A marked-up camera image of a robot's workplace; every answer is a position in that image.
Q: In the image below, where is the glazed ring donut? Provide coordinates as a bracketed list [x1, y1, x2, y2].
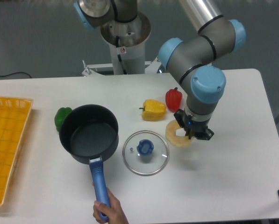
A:
[165, 120, 193, 148]

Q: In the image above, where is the person's hand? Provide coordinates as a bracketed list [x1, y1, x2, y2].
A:
[93, 188, 129, 224]

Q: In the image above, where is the yellow woven basket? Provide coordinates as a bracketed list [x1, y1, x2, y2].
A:
[0, 96, 33, 206]

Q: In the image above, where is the yellow bell pepper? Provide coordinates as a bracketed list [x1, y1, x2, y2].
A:
[140, 99, 166, 121]

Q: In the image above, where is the red bell pepper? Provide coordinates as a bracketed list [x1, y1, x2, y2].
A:
[165, 87, 183, 112]

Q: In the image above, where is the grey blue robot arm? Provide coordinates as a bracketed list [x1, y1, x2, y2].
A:
[74, 0, 246, 140]

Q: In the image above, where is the black pot blue handle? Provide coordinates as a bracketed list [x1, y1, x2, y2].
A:
[59, 105, 119, 207]

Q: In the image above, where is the green bell pepper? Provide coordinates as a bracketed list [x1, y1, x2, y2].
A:
[54, 107, 72, 132]

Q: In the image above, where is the black cable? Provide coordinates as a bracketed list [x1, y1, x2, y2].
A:
[0, 71, 32, 78]

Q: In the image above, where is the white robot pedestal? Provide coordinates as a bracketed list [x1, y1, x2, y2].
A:
[82, 11, 163, 77]

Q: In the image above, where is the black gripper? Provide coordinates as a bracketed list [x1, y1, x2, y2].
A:
[174, 109, 214, 140]

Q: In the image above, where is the glass lid blue knob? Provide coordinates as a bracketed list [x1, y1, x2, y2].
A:
[122, 130, 170, 176]

